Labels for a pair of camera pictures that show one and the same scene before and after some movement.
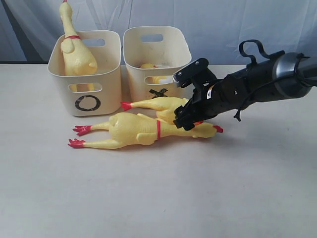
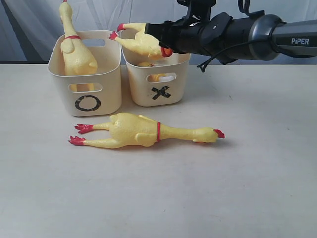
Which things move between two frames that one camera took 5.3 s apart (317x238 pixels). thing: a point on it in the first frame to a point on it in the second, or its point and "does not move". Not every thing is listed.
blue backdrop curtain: x=216 y=27 does not move
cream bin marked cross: x=153 y=54 does not move
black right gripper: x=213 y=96 to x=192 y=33
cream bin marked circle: x=98 y=94 does not move
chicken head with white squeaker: x=156 y=80 to x=160 y=78
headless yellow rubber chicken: x=164 y=106 to x=143 y=44
